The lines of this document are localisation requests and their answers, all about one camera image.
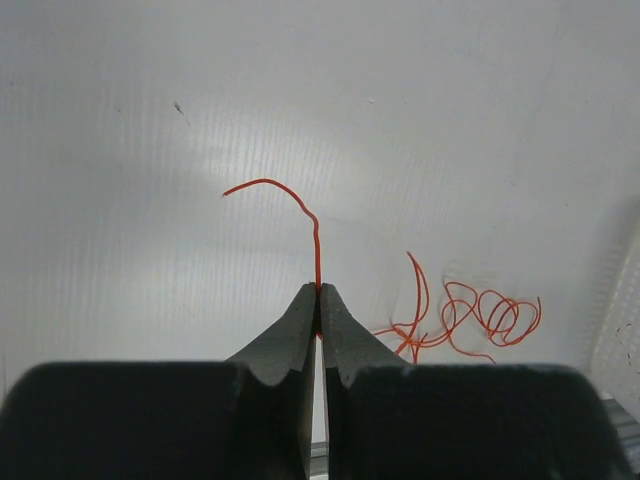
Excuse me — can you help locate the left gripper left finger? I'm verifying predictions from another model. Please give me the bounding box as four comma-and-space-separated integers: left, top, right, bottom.
228, 283, 317, 385

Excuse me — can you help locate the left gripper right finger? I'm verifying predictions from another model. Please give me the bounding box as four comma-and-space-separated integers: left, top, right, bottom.
319, 284, 408, 388

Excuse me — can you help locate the red orange wire ball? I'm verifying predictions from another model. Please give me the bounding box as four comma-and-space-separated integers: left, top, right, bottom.
221, 178, 543, 363

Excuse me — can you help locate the near white plastic basket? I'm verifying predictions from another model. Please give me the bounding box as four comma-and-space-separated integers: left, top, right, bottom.
590, 196, 639, 409

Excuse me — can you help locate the aluminium mounting rail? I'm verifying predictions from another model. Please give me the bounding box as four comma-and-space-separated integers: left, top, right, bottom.
603, 399, 640, 451

